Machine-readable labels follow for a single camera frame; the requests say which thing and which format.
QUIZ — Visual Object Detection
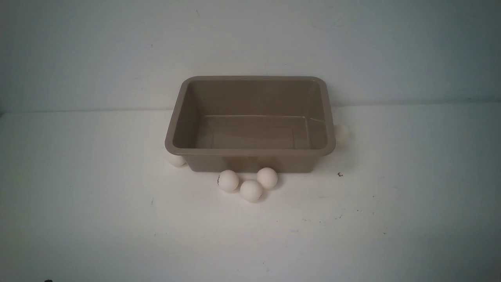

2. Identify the tan plastic bin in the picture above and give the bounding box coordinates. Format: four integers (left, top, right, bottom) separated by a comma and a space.
164, 76, 336, 173

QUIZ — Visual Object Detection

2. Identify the white ping-pong ball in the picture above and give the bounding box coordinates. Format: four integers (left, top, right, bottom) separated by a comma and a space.
240, 179, 263, 203
256, 167, 278, 190

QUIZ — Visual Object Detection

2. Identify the white ball with black mark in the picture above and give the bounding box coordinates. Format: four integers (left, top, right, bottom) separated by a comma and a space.
217, 170, 240, 193

